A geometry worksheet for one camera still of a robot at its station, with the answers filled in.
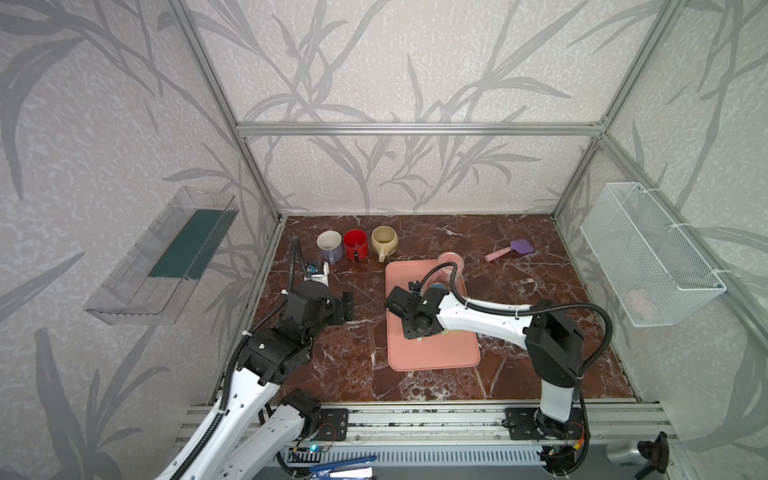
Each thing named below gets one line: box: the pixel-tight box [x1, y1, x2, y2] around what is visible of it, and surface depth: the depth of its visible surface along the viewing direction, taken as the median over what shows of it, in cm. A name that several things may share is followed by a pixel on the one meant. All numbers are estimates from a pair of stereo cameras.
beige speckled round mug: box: [371, 225, 398, 263], surface depth 105 cm
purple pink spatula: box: [485, 238, 534, 262], surface depth 110 cm
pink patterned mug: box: [433, 252, 467, 298], surface depth 95 cm
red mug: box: [344, 228, 369, 262], surface depth 107 cm
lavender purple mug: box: [316, 229, 344, 264], surface depth 105 cm
